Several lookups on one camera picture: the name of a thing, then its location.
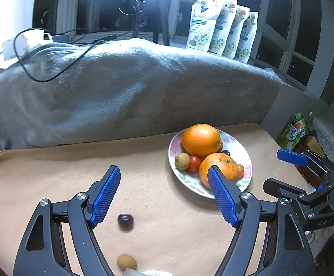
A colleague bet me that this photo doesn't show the green juice carton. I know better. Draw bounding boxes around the green juice carton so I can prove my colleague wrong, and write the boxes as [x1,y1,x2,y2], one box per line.
[276,112,308,151]

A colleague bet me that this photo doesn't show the large smooth orange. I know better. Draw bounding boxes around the large smooth orange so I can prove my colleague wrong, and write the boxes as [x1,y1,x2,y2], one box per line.
[182,124,223,157]

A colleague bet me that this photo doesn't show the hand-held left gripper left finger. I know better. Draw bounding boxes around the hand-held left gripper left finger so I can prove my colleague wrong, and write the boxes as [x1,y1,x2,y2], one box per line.
[13,165,121,276]

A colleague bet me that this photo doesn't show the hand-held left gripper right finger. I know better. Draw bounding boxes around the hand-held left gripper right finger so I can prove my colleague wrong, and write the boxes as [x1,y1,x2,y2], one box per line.
[207,165,317,276]

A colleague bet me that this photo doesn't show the dark red cherry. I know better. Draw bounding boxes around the dark red cherry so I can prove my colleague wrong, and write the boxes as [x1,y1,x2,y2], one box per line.
[118,213,134,231]

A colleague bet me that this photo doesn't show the red cherry tomato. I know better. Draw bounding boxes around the red cherry tomato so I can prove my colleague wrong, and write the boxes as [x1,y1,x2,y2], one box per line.
[188,155,202,173]

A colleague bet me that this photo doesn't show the white floral plate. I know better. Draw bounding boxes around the white floral plate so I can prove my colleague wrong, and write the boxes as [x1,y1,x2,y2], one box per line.
[168,128,253,198]

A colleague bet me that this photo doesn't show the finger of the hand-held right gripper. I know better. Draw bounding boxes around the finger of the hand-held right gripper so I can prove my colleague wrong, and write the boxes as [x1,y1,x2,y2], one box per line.
[277,149,334,179]
[263,178,334,205]

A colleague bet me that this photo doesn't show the white floral refill pouch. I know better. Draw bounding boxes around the white floral refill pouch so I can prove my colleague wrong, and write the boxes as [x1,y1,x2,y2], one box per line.
[186,0,227,53]
[235,11,259,63]
[209,0,239,55]
[223,5,249,58]

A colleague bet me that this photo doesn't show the grey blanket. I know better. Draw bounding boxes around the grey blanket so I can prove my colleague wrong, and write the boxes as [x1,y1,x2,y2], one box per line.
[0,37,282,151]

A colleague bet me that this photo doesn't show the beige mat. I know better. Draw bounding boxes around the beige mat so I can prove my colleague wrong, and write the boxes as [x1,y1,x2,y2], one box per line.
[0,122,314,276]

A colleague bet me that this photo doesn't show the black tripod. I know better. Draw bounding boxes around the black tripod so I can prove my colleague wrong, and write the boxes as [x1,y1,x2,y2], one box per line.
[132,0,171,46]

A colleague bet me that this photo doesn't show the large speckled orange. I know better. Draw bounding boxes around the large speckled orange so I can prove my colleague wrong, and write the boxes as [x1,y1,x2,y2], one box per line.
[198,153,241,190]

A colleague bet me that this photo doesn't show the black cable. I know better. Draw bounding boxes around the black cable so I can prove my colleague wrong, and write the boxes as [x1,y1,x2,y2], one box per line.
[14,30,118,82]

